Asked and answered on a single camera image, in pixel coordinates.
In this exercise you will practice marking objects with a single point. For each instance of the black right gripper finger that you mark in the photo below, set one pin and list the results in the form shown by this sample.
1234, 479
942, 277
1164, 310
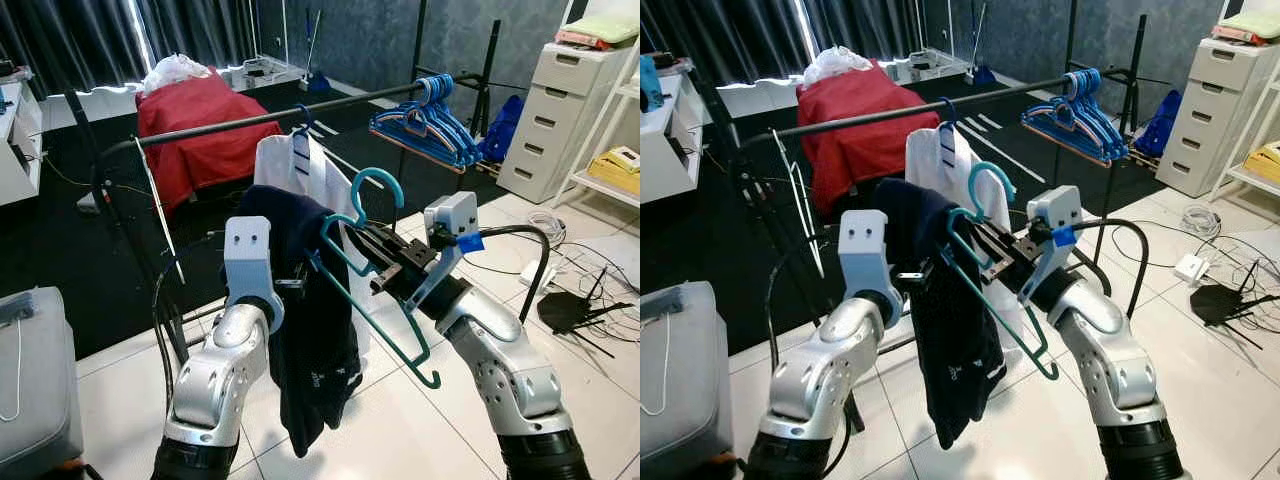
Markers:
375, 236
975, 246
984, 229
368, 253

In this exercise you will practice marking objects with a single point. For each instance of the teal plastic hanger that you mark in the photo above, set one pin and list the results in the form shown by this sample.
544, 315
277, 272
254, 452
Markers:
399, 192
1008, 185

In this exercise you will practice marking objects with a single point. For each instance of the navy blue garment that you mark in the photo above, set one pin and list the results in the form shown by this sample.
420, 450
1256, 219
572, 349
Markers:
310, 340
950, 340

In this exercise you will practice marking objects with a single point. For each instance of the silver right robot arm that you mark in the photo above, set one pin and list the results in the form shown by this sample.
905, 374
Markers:
500, 370
1105, 360

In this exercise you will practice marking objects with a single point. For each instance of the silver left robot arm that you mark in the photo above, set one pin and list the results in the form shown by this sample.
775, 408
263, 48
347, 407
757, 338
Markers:
215, 380
820, 385

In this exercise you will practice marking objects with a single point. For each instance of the dark blue hanger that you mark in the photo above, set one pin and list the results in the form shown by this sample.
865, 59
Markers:
943, 120
298, 128

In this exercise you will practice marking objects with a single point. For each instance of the white hanging garment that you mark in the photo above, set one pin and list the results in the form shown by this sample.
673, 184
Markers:
290, 165
940, 170

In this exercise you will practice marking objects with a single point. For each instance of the red cloth cover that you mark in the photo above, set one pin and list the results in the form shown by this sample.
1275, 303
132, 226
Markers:
200, 170
850, 170

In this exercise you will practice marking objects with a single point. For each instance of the white power adapter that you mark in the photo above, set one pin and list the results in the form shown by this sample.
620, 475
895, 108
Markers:
537, 277
1192, 268

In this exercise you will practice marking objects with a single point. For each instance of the thin white rod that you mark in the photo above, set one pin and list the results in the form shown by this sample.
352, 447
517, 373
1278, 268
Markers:
160, 210
798, 205

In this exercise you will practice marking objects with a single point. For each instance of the blue broom with dustpan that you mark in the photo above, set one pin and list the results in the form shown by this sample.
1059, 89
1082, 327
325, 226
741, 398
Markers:
985, 75
318, 82

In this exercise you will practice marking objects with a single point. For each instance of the black metal clothes rack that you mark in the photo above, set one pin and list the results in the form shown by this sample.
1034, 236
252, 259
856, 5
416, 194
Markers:
870, 118
250, 122

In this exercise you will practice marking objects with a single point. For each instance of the blue bag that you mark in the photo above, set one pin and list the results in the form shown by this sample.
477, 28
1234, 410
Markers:
1160, 125
503, 130

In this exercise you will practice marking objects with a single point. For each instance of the white low shelf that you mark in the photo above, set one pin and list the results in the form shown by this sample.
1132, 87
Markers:
260, 75
925, 68

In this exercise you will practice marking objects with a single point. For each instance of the white shelf unit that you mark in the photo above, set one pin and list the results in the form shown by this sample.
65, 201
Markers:
1235, 180
583, 190

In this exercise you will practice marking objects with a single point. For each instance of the white drawer cabinet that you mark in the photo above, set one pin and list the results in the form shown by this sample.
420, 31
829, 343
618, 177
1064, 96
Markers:
1205, 110
550, 120

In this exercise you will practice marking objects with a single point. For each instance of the white plastic bag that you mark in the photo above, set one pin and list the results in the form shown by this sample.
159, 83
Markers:
175, 75
835, 68

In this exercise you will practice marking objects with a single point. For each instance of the yellow box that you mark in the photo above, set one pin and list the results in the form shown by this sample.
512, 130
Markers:
1265, 165
615, 172

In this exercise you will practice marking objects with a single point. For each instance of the pink folded item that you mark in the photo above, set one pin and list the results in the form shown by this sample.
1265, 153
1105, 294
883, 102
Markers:
580, 40
1235, 36

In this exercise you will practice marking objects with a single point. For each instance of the teal cloth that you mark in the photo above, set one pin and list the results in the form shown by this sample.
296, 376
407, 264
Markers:
650, 85

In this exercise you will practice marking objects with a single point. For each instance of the black curtain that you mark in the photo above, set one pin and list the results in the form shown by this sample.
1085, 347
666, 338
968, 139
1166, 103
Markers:
80, 40
720, 35

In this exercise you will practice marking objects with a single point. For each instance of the green folded towel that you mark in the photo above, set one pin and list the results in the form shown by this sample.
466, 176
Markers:
1255, 25
605, 30

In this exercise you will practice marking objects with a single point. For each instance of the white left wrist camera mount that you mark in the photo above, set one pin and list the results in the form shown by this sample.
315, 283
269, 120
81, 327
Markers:
247, 255
865, 250

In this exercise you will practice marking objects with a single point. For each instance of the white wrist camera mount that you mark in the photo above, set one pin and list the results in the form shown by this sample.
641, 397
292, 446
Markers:
865, 250
1058, 208
452, 215
247, 255

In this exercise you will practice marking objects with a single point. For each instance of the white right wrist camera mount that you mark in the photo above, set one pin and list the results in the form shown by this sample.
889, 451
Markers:
1058, 208
452, 215

